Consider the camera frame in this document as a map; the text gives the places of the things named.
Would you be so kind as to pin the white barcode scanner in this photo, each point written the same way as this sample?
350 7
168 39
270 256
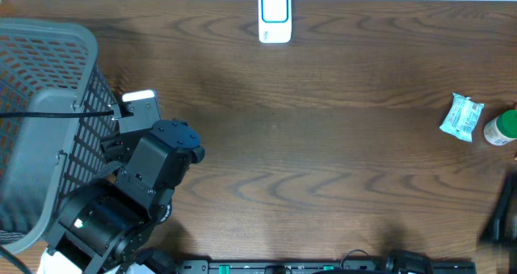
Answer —
274 21

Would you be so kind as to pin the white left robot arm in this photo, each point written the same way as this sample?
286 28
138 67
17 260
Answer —
103 224

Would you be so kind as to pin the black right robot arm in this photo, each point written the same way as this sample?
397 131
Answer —
500 230

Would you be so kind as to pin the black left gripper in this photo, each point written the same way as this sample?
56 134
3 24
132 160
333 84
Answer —
110 148

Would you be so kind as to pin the mint green wipes packet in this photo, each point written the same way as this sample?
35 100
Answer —
462 117

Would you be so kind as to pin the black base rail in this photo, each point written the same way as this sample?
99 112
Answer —
348 266

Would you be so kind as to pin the grey plastic shopping basket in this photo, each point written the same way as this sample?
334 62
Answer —
54 105

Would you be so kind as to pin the green lid jar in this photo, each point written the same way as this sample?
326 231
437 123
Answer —
502 129

